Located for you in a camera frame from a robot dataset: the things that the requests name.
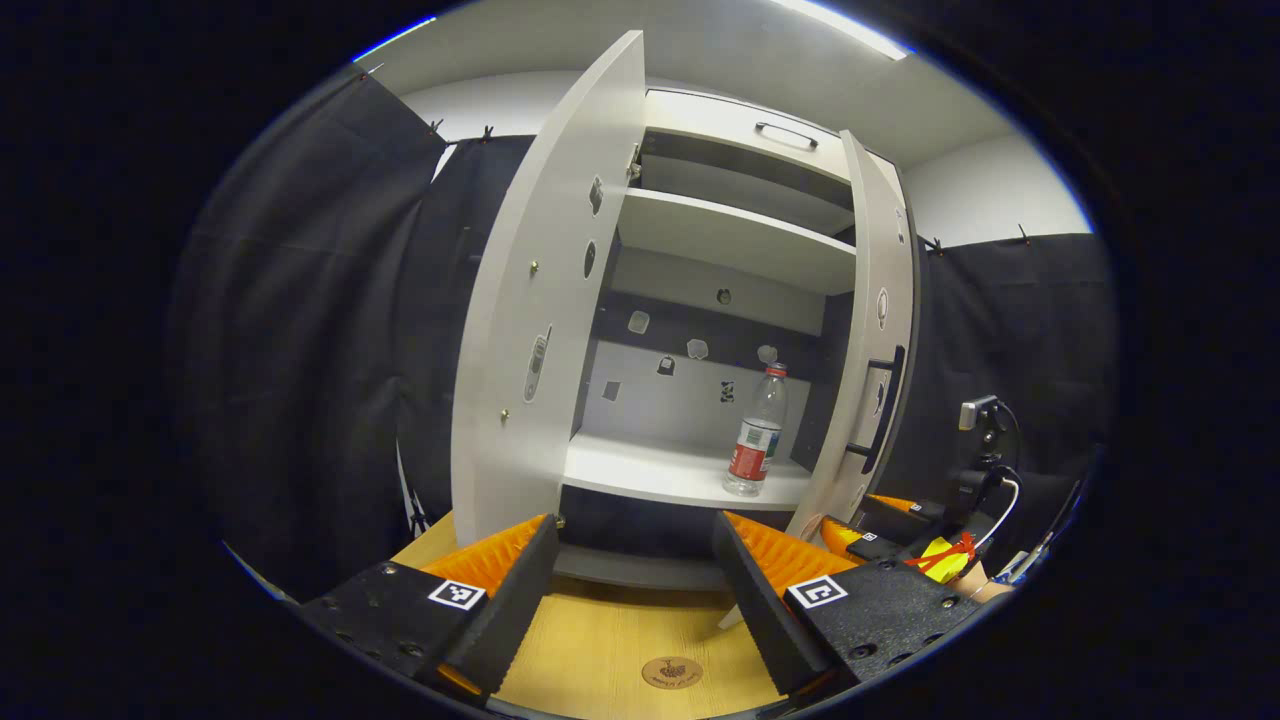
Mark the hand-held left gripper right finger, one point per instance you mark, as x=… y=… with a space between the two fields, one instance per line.
x=760 y=610

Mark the white cabinet drawer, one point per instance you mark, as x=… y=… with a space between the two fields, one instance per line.
x=700 y=120

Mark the ceiling light strip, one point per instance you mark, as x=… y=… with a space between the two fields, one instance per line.
x=850 y=25
x=395 y=38

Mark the clear red-label plastic bottle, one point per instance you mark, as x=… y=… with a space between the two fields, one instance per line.
x=755 y=450

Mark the round brown coaster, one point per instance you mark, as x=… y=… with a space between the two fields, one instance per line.
x=672 y=672

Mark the white cabinet shelf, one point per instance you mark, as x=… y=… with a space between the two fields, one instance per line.
x=650 y=470
x=730 y=235

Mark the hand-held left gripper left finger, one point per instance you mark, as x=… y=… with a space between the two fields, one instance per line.
x=520 y=600

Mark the white open cabinet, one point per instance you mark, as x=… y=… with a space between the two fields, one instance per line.
x=660 y=395

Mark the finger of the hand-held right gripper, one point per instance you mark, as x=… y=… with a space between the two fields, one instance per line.
x=870 y=548
x=915 y=510

